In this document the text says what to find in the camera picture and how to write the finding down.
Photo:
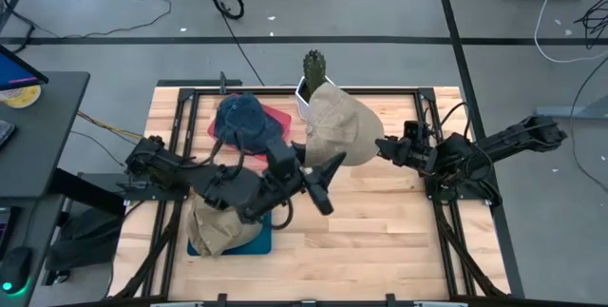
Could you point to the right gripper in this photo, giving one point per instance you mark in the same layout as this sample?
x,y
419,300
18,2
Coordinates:
x,y
420,157

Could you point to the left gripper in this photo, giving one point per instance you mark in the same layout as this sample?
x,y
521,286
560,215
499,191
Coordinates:
x,y
301,181

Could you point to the beige cloth pile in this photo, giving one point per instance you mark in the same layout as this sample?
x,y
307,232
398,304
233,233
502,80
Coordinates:
x,y
339,121

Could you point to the blue denim hat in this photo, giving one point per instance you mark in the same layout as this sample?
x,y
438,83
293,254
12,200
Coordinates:
x,y
237,117
271,138

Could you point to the beige cap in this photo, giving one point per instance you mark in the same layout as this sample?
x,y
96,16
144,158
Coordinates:
x,y
214,233

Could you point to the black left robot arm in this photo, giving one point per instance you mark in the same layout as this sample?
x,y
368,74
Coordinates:
x,y
228,188

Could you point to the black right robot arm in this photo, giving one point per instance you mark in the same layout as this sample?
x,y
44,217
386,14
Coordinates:
x,y
513,138

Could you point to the pink plastic bin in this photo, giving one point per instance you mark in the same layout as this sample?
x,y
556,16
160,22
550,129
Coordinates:
x,y
282,119

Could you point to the white plant pot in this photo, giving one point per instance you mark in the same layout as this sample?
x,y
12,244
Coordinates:
x,y
301,98

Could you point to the teal plastic bin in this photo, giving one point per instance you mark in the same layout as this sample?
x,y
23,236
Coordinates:
x,y
259,245

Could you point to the green cactus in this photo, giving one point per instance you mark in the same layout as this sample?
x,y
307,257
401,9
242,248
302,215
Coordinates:
x,y
314,71

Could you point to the grey table foot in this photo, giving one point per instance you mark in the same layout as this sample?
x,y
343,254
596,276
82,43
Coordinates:
x,y
570,111

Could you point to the black bag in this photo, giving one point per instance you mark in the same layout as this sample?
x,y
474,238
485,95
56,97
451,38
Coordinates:
x,y
85,240

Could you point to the black desk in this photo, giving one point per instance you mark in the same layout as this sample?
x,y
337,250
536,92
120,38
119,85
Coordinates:
x,y
43,136

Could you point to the yellow white round disc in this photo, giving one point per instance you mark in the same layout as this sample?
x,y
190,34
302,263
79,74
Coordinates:
x,y
24,98

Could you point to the black mouse with green light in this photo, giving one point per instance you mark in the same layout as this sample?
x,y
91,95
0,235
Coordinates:
x,y
14,269

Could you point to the computer monitor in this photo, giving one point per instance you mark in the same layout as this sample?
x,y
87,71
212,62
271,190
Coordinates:
x,y
14,71

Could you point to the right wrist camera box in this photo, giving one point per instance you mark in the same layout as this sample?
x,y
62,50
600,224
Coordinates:
x,y
413,131

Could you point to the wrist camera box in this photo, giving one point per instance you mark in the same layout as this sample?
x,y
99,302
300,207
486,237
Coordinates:
x,y
281,157
413,131

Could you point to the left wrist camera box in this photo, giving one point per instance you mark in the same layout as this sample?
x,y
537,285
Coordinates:
x,y
281,157

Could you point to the black aluminium rig frame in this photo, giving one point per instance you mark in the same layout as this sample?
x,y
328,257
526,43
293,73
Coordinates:
x,y
380,90

